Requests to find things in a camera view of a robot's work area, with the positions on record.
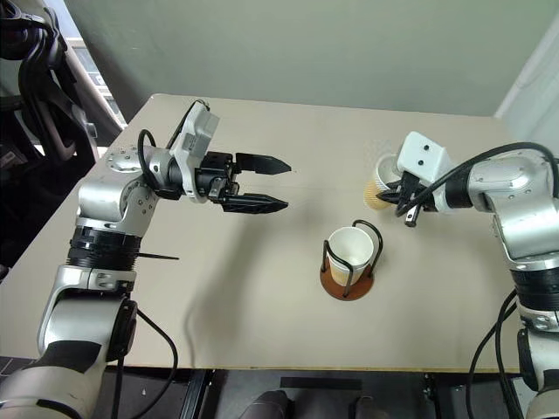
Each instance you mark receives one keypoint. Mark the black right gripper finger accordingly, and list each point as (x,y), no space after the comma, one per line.
(395,185)
(388,197)

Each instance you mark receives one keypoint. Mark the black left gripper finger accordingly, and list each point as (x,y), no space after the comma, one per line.
(262,165)
(253,204)

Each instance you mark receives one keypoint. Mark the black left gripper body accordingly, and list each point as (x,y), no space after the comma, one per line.
(216,176)

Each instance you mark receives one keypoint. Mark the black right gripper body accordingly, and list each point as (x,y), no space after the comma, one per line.
(412,196)

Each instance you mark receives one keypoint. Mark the white and tan paper cup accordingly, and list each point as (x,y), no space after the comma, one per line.
(349,249)
(338,275)
(371,196)

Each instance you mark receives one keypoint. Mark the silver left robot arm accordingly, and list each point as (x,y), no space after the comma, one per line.
(100,196)

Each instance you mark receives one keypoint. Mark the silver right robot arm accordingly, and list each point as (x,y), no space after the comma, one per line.
(515,174)

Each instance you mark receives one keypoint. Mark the black zip tie tail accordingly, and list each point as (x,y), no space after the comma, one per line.
(157,256)

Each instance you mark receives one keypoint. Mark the black chair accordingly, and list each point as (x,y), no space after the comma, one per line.
(39,131)

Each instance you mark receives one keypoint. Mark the dark rounded shape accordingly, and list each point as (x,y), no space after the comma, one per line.
(266,406)

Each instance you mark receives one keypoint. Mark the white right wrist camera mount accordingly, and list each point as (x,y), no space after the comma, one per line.
(419,153)

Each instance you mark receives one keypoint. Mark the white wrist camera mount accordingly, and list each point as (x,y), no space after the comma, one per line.
(419,153)
(188,131)

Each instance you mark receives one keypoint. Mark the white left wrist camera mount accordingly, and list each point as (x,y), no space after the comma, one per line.
(188,131)

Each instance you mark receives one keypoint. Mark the beige curved frame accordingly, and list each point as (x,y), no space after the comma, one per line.
(94,96)

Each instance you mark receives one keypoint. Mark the black table frame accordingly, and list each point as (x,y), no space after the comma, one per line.
(196,393)

